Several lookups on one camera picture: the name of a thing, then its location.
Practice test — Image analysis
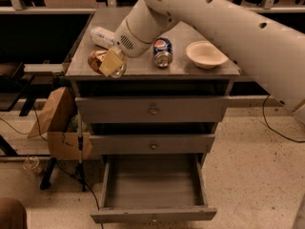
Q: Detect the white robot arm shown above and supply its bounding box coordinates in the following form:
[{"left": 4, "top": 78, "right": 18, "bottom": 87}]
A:
[{"left": 115, "top": 0, "right": 305, "bottom": 120}]

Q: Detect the brown rounded object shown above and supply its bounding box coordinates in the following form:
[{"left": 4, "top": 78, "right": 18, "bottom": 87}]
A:
[{"left": 0, "top": 198, "right": 28, "bottom": 229}]

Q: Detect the blue pepsi can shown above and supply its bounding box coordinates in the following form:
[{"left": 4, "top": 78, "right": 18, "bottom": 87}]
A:
[{"left": 153, "top": 37, "right": 173, "bottom": 68}]

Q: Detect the grey middle drawer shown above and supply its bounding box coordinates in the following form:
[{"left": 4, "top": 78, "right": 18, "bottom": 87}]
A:
[{"left": 90, "top": 135, "right": 214, "bottom": 155}]

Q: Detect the black cable on right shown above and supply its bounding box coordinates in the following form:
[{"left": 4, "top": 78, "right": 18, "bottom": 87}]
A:
[{"left": 262, "top": 94, "right": 305, "bottom": 144}]

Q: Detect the grey top drawer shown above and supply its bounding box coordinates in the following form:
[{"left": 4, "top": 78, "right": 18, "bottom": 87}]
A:
[{"left": 75, "top": 96, "right": 229, "bottom": 123}]

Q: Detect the black floor cable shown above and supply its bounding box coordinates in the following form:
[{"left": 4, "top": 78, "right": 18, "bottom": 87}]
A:
[{"left": 0, "top": 105, "right": 105, "bottom": 229}]

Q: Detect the grey open bottom drawer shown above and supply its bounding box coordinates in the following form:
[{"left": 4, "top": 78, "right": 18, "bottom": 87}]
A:
[{"left": 91, "top": 154, "right": 216, "bottom": 224}]

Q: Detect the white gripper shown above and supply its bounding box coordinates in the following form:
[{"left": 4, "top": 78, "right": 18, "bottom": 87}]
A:
[{"left": 99, "top": 0, "right": 176, "bottom": 76}]

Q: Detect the clear plastic cup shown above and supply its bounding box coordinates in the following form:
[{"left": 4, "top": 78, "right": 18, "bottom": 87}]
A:
[{"left": 23, "top": 156, "right": 44, "bottom": 177}]

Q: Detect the black tripod stand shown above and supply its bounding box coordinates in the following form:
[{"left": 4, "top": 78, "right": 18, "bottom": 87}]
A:
[{"left": 76, "top": 110, "right": 86, "bottom": 192}]

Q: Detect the white paper bowl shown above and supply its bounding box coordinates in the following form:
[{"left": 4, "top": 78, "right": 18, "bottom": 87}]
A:
[{"left": 186, "top": 41, "right": 229, "bottom": 70}]

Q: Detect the clear plastic water bottle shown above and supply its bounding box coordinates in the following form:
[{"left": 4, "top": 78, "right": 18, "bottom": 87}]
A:
[{"left": 90, "top": 27, "right": 114, "bottom": 49}]

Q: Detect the brown cardboard box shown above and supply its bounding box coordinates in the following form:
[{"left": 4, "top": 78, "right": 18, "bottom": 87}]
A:
[{"left": 28, "top": 87, "right": 79, "bottom": 160}]

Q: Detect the grey drawer cabinet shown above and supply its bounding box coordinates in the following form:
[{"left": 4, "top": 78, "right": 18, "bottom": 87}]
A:
[{"left": 67, "top": 23, "right": 239, "bottom": 160}]

